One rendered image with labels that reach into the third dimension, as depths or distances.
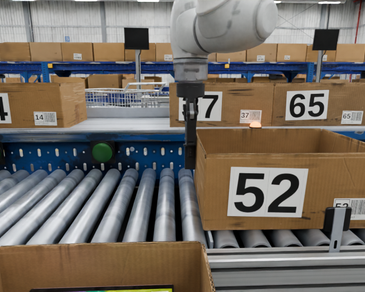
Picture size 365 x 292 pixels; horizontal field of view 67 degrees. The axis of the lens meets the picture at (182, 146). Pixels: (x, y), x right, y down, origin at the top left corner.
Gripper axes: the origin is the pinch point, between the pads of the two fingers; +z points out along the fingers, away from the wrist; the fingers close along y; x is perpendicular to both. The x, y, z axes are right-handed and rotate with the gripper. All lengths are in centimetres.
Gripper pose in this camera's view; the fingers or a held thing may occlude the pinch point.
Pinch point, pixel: (189, 156)
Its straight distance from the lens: 77.9
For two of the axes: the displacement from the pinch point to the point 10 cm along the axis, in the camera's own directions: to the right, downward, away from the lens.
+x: 10.0, -0.1, 0.4
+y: 0.4, 2.3, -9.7
